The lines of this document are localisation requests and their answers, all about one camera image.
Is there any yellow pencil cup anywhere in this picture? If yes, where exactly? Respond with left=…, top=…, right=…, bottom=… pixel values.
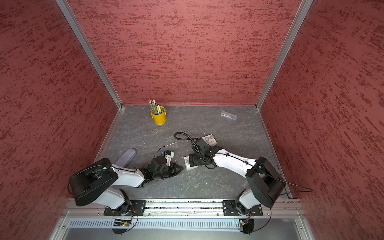
left=151, top=106, right=167, bottom=125

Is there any white slotted cable duct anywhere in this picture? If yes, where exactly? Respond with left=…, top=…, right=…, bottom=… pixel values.
left=67, top=218, right=241, bottom=232

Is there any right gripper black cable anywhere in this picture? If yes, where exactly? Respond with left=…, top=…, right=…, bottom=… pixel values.
left=173, top=131, right=202, bottom=154

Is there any aluminium corner post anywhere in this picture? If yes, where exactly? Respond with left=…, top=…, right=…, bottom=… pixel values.
left=256, top=0, right=313, bottom=111
left=56, top=0, right=123, bottom=110

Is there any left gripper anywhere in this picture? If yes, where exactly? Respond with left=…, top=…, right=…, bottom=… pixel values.
left=153, top=163, right=185, bottom=180

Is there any left aluminium corner post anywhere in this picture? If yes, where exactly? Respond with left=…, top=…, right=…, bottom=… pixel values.
left=56, top=0, right=123, bottom=110

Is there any right aluminium corner post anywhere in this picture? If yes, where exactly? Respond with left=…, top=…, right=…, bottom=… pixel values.
left=256, top=0, right=313, bottom=111

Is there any white jewelry box base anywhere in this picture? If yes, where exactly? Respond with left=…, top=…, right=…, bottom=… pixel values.
left=183, top=156, right=198, bottom=171

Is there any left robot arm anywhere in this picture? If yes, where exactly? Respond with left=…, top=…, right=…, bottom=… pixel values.
left=67, top=156, right=184, bottom=216

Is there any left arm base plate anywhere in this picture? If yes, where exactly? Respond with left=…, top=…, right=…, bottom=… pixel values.
left=104, top=200, right=147, bottom=217

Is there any clear plastic pencil case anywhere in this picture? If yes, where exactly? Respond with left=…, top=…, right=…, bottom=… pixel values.
left=221, top=111, right=238, bottom=121

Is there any bundle of coloured pencils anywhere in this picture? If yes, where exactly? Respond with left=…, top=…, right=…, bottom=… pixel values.
left=149, top=100, right=163, bottom=115

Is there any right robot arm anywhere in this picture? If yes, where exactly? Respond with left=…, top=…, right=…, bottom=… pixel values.
left=189, top=138, right=286, bottom=216

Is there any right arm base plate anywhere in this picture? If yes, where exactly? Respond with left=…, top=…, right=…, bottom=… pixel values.
left=222, top=200, right=263, bottom=217

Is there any purple glasses case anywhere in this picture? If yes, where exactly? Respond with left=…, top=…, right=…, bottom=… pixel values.
left=115, top=148, right=137, bottom=168

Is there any aluminium front rail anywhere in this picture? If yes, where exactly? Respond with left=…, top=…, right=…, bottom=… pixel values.
left=61, top=197, right=305, bottom=219

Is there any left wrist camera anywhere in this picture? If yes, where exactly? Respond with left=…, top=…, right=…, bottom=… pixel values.
left=164, top=150, right=175, bottom=166

